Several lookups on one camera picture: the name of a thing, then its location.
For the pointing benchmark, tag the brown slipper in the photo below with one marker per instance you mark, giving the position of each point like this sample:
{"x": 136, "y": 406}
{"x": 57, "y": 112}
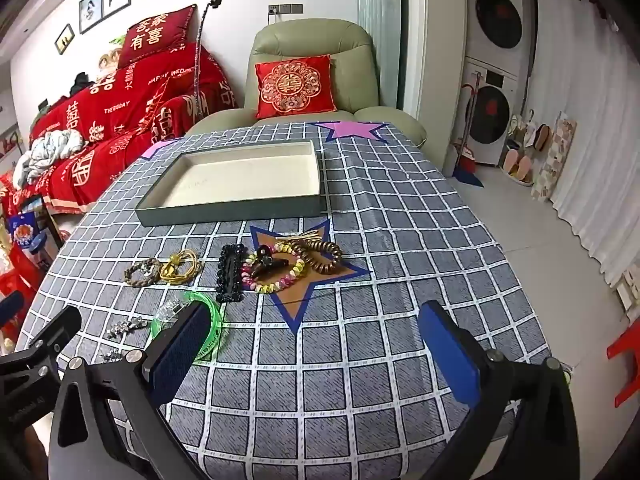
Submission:
{"x": 541, "y": 136}

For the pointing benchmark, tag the white dryer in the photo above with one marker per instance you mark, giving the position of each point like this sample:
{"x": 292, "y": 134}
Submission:
{"x": 497, "y": 10}

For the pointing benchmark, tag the gold green decoration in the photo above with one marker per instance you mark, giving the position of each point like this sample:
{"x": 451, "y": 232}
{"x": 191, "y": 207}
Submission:
{"x": 110, "y": 55}

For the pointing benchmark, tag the white curtain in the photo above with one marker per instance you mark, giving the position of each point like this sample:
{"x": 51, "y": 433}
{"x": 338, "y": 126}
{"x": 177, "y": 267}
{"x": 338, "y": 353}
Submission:
{"x": 585, "y": 110}

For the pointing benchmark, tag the grey shallow tray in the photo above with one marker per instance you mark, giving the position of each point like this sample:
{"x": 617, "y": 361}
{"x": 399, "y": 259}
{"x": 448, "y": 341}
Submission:
{"x": 240, "y": 175}

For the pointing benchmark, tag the silver rhinestone hair clip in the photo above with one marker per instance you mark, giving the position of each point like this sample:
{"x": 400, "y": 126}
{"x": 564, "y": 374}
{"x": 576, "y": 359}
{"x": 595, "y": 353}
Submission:
{"x": 111, "y": 355}
{"x": 125, "y": 329}
{"x": 172, "y": 308}

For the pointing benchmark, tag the large pink star marker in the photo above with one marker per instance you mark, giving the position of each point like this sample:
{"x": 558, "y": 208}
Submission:
{"x": 345, "y": 130}

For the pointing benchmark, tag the beige bow hair clip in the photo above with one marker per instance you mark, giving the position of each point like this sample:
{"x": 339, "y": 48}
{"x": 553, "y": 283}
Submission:
{"x": 305, "y": 236}

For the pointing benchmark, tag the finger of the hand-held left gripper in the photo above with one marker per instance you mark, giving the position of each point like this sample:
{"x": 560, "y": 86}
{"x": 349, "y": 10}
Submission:
{"x": 11, "y": 305}
{"x": 55, "y": 327}

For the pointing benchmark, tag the green leather armchair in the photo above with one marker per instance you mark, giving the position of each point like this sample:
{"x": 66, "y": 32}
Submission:
{"x": 300, "y": 40}

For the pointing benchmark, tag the teal textured door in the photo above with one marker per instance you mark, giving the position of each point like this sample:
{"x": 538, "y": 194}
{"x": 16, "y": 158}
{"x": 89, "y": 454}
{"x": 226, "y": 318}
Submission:
{"x": 380, "y": 35}

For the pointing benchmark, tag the red plastic stool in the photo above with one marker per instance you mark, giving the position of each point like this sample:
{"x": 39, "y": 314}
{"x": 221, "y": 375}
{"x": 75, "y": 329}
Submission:
{"x": 625, "y": 360}

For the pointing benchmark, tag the red broom with dustpan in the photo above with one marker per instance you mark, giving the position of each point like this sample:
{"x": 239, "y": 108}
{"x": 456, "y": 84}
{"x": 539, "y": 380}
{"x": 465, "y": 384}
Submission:
{"x": 467, "y": 157}

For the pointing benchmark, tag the camera on flexible stand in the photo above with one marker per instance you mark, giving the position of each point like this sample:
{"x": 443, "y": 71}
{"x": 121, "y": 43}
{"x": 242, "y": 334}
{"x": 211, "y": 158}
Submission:
{"x": 200, "y": 35}

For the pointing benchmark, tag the pink slipper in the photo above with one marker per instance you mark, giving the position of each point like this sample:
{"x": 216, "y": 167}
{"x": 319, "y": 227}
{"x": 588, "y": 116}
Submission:
{"x": 524, "y": 166}
{"x": 510, "y": 160}

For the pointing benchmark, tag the dark clothing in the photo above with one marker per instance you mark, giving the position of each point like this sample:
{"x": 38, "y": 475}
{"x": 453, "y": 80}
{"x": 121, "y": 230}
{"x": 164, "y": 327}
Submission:
{"x": 80, "y": 82}

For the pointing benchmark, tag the grey white cloth bundle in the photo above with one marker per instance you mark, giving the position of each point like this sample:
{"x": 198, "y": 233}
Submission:
{"x": 50, "y": 145}

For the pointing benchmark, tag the dark claw hair clip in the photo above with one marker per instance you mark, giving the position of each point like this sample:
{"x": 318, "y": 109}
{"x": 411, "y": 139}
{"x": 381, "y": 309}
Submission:
{"x": 265, "y": 260}

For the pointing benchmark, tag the red embroidered cushion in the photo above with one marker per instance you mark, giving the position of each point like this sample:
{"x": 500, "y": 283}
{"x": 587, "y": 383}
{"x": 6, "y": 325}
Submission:
{"x": 295, "y": 85}

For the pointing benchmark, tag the green translucent bangle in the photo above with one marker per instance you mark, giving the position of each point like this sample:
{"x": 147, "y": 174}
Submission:
{"x": 220, "y": 330}

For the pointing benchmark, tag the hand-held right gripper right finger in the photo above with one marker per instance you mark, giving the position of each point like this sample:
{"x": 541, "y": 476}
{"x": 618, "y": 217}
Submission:
{"x": 450, "y": 355}

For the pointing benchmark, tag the small pink star marker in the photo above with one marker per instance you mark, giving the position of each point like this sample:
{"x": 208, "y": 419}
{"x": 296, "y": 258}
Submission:
{"x": 155, "y": 150}

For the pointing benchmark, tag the red printed sofa blanket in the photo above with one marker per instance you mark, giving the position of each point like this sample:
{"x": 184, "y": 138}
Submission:
{"x": 125, "y": 110}

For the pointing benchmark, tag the blue printed bag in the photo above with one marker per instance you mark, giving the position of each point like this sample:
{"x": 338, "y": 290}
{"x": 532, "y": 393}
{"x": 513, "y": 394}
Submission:
{"x": 27, "y": 232}

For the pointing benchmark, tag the wall socket strip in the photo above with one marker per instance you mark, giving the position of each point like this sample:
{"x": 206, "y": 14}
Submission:
{"x": 285, "y": 9}

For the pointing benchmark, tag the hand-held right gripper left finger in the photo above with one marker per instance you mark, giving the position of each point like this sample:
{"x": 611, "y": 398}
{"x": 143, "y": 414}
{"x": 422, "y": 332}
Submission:
{"x": 180, "y": 355}

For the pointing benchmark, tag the small black framed photo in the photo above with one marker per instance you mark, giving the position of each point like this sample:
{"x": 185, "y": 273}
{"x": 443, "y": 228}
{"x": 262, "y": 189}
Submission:
{"x": 64, "y": 37}

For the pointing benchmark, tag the red printed pillow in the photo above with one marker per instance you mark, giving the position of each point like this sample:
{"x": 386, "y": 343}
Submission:
{"x": 155, "y": 35}

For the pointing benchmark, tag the brown star blue-edged marker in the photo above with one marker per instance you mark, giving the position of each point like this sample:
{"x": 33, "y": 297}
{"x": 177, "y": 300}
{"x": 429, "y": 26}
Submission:
{"x": 295, "y": 300}

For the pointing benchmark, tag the black lace hair clip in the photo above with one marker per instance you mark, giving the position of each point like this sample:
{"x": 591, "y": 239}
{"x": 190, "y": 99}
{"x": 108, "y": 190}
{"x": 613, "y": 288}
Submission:
{"x": 230, "y": 275}

